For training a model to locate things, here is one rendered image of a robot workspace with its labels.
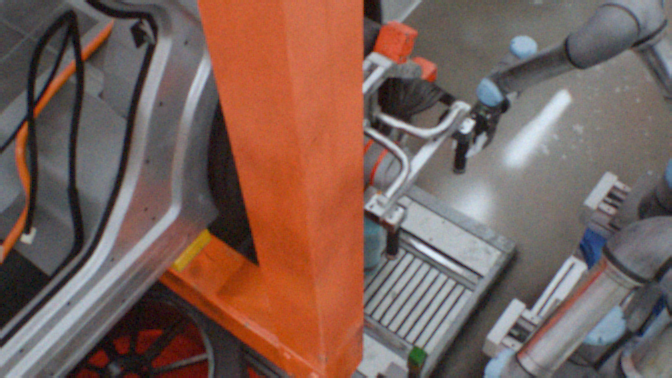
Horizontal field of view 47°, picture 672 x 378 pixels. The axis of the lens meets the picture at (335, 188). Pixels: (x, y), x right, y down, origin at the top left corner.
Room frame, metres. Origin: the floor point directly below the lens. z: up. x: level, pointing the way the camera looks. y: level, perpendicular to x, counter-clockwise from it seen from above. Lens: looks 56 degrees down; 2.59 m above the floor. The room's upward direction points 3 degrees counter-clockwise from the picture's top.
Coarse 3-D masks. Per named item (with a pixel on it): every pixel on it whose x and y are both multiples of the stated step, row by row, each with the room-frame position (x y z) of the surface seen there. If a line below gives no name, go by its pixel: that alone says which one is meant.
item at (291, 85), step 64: (256, 0) 0.71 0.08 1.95; (320, 0) 0.73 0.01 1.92; (256, 64) 0.72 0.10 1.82; (320, 64) 0.72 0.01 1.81; (256, 128) 0.73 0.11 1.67; (320, 128) 0.71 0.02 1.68; (256, 192) 0.75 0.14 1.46; (320, 192) 0.70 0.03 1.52; (320, 256) 0.69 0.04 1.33; (320, 320) 0.68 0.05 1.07
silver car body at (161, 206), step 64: (0, 0) 1.75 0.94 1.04; (64, 0) 1.73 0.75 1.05; (128, 0) 1.14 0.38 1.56; (192, 0) 1.22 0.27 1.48; (384, 0) 1.78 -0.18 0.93; (0, 64) 1.51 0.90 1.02; (64, 64) 1.49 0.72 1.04; (128, 64) 1.35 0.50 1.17; (192, 64) 1.22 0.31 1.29; (0, 128) 1.31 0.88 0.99; (64, 128) 1.28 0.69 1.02; (128, 128) 1.08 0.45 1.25; (192, 128) 1.15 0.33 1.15; (0, 192) 1.24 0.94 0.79; (64, 192) 1.14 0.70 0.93; (128, 192) 1.02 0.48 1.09; (192, 192) 1.11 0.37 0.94; (0, 256) 1.00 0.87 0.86; (64, 256) 1.03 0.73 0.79; (128, 256) 0.95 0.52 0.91; (0, 320) 0.85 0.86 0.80; (64, 320) 0.78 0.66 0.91
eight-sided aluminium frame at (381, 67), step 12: (372, 60) 1.36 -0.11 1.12; (384, 60) 1.36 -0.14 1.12; (408, 60) 1.48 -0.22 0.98; (372, 72) 1.34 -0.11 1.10; (384, 72) 1.33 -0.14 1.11; (396, 72) 1.37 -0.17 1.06; (408, 72) 1.42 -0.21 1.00; (420, 72) 1.46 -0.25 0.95; (372, 84) 1.29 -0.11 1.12; (396, 84) 1.48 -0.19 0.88; (408, 84) 1.45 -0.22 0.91; (396, 96) 1.48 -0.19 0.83; (396, 108) 1.48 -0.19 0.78; (372, 192) 1.29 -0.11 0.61
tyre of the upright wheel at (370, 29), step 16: (368, 32) 1.44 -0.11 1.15; (368, 48) 1.41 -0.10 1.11; (224, 128) 1.22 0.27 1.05; (384, 128) 1.49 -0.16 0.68; (208, 144) 1.22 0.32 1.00; (224, 144) 1.20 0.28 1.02; (208, 160) 1.20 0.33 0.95; (224, 160) 1.18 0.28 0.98; (208, 176) 1.19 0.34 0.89; (224, 176) 1.16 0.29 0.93; (224, 192) 1.16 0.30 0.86; (240, 192) 1.12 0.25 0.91; (240, 208) 1.13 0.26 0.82
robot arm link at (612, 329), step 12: (612, 312) 0.67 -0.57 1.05; (600, 324) 0.64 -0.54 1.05; (612, 324) 0.64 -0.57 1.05; (624, 324) 0.64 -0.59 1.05; (588, 336) 0.62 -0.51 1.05; (600, 336) 0.62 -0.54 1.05; (612, 336) 0.61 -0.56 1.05; (624, 336) 0.62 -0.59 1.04; (576, 348) 0.62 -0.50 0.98; (588, 348) 0.61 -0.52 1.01; (600, 348) 0.60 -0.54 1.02; (612, 348) 0.60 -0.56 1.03; (576, 360) 0.61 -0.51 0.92; (588, 360) 0.59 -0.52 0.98; (600, 360) 0.58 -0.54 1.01
